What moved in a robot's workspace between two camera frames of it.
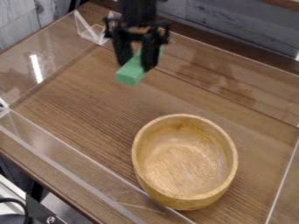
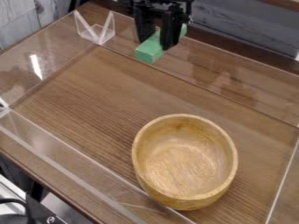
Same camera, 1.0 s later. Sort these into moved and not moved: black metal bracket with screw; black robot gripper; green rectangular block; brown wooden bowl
Moved: green rectangular block; black robot gripper
Not moved: black metal bracket with screw; brown wooden bowl
